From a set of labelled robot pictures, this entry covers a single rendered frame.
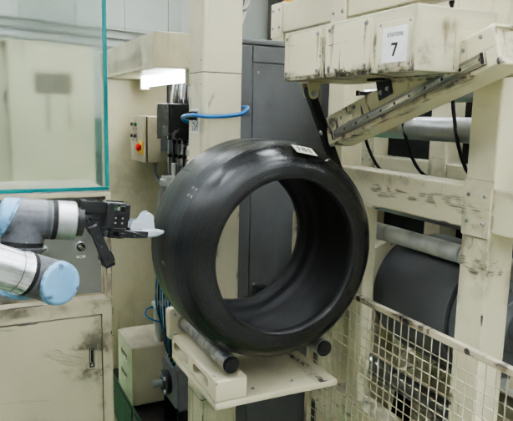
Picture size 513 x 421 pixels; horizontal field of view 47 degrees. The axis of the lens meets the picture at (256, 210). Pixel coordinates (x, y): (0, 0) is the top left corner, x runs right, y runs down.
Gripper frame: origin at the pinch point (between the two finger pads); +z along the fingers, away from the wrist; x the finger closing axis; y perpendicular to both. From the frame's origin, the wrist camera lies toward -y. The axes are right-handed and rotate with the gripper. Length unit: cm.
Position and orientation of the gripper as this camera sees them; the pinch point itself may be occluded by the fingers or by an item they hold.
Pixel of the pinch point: (158, 234)
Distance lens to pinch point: 149.8
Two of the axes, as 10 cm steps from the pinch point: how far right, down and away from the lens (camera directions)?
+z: 8.9, 0.7, 4.5
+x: -4.4, -1.5, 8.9
